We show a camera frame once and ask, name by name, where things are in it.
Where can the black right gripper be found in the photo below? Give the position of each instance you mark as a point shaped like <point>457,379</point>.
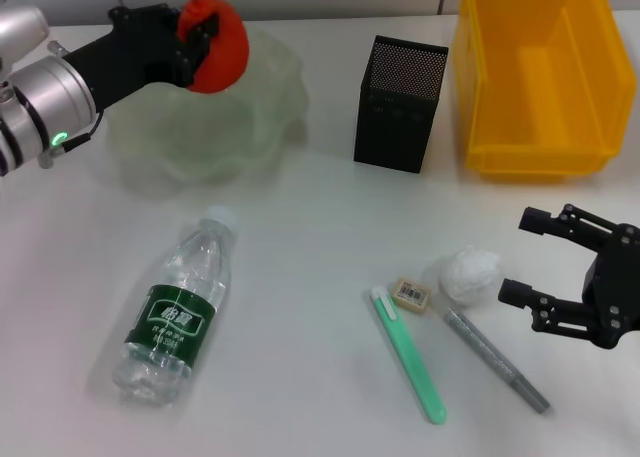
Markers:
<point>615,297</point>

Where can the red-orange toy orange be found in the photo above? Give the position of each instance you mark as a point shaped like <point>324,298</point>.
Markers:
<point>227,52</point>

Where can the yellow plastic bin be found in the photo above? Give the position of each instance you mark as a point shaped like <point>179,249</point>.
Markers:
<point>540,77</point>

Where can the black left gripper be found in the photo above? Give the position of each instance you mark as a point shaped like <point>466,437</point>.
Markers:
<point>135,52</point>

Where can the clear wavy glass fruit plate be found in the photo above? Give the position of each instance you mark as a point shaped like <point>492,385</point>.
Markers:
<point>240,127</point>

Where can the green pen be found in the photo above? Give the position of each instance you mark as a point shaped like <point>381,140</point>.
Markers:
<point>407,354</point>

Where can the beige eraser with barcode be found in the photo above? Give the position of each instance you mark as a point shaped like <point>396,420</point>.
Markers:
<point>411,294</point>

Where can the grey marker pen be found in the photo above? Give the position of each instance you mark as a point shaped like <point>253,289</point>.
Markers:
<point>492,359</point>

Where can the black mesh pen holder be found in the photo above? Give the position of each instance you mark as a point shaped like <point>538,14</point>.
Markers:
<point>395,112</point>

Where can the clear green-label water bottle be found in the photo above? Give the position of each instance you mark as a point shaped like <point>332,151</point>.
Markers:
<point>175,317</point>

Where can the white paper ball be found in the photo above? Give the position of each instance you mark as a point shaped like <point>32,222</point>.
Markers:
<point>470,274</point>

